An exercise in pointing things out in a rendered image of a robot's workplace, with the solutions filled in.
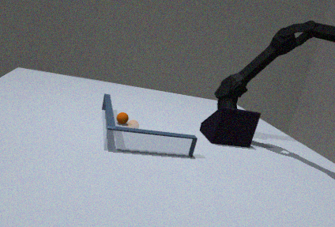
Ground brown ball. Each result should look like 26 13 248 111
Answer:
116 112 128 124

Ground translucent tan ball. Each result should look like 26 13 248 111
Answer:
126 120 139 129

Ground clear l-shaped low walls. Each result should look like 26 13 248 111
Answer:
102 97 196 157

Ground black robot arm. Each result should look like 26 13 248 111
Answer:
215 21 335 109

